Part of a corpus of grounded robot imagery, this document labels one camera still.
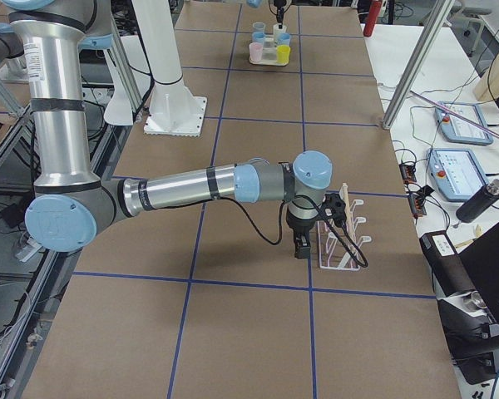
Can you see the black insulated bottle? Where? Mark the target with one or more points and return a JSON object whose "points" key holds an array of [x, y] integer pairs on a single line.
{"points": [[485, 197]]}

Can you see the white wire cup rack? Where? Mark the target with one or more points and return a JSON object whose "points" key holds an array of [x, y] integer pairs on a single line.
{"points": [[338, 246]]}

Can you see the yellow plastic cup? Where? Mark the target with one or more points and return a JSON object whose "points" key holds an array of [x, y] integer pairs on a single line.
{"points": [[283, 54]]}

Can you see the white plastic cup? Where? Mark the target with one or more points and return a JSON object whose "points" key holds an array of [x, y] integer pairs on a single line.
{"points": [[278, 29]]}

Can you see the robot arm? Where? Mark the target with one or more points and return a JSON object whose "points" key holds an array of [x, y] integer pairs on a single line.
{"points": [[71, 204]]}

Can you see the white plastic tray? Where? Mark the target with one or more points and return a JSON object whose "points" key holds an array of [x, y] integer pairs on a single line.
{"points": [[269, 57]]}

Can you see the aluminium frame post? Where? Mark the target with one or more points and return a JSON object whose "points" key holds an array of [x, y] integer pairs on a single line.
{"points": [[424, 44]]}

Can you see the teach pendant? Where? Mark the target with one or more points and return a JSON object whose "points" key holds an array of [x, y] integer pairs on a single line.
{"points": [[457, 174], [459, 121]]}

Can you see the grey office chair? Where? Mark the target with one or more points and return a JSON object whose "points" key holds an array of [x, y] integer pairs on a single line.
{"points": [[481, 16]]}

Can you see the grey plastic cup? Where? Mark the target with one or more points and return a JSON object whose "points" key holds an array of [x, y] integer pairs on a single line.
{"points": [[259, 27]]}

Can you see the light blue cup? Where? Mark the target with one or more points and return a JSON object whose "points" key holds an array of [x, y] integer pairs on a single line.
{"points": [[258, 37], [283, 39]]}

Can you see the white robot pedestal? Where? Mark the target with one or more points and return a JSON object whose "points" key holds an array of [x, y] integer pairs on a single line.
{"points": [[147, 75]]}

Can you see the red bottle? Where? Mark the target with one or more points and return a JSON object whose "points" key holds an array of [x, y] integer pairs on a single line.
{"points": [[372, 17]]}

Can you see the far teach pendant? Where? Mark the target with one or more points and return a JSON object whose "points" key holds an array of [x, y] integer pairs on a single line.
{"points": [[459, 121]]}

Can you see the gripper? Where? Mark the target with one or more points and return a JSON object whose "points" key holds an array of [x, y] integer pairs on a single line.
{"points": [[279, 10], [298, 229]]}

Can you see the near teach pendant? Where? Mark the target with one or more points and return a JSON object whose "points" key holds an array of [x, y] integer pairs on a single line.
{"points": [[457, 174]]}

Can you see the black label box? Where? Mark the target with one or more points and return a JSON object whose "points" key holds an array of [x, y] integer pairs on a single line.
{"points": [[448, 274]]}

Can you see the pink plastic cup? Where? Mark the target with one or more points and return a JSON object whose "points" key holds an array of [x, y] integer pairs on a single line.
{"points": [[255, 52]]}

